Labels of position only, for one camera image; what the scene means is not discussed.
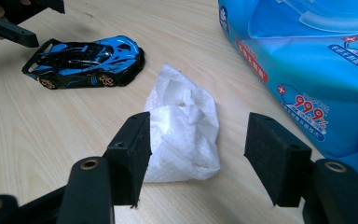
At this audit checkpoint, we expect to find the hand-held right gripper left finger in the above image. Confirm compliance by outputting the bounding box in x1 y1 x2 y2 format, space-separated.
106 111 153 209

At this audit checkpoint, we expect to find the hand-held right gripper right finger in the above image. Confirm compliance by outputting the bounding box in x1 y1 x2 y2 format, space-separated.
243 112 312 208

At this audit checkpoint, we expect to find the blue toy car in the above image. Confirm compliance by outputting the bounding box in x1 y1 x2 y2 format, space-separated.
21 35 146 91

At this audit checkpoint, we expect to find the white wet wipe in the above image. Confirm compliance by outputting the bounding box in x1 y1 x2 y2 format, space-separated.
143 63 221 183

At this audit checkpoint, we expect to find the blue wet wipes pack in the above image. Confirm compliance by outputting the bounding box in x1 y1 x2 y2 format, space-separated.
217 0 358 176

